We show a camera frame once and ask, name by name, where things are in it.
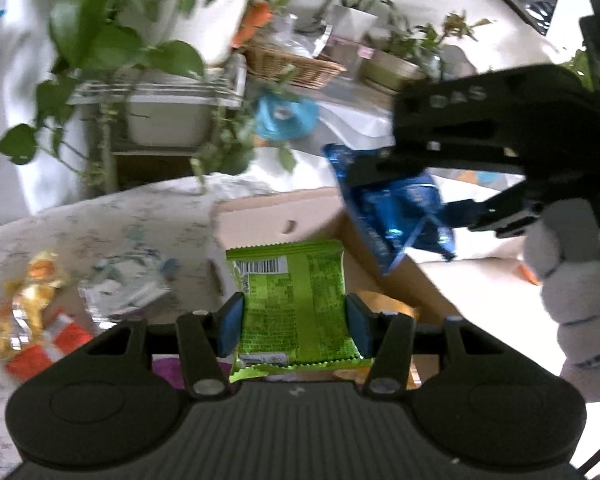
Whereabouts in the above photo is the green snack packet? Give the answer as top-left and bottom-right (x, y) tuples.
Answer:
(225, 240), (372, 382)

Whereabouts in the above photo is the white blue snack packet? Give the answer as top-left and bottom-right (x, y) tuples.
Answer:
(78, 255), (178, 332)

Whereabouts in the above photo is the blue foil snack packet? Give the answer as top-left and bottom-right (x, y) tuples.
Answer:
(323, 144), (456, 275)

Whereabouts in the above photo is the white gloved hand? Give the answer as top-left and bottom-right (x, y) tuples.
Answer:
(524, 198), (600, 402)

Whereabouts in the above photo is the floral cloth cover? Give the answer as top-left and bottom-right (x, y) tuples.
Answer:
(0, 173), (282, 480)

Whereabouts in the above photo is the red snack packet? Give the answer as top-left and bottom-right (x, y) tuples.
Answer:
(5, 310), (94, 382)

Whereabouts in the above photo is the cardboard box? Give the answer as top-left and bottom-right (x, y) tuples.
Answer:
(208, 188), (457, 325)

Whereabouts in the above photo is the green round plant pot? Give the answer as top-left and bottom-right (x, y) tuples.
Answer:
(358, 49), (428, 94)

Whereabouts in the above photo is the orange yellow snack packet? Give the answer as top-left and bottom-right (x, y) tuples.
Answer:
(0, 250), (68, 361)

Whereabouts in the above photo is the lower white plant pot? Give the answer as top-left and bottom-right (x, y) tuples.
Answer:
(126, 103), (213, 148)

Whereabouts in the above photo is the white metal plant stand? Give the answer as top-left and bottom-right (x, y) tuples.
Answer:
(70, 53), (247, 193)

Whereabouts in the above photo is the white square plant pot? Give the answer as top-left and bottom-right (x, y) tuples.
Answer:
(327, 4), (377, 44)

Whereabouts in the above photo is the wicker basket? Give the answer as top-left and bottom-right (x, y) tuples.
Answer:
(244, 44), (347, 90)

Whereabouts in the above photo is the large pothos plant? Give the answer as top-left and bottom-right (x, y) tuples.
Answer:
(0, 0), (301, 194)

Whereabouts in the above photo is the orange cup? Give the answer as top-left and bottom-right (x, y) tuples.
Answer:
(230, 0), (273, 49)

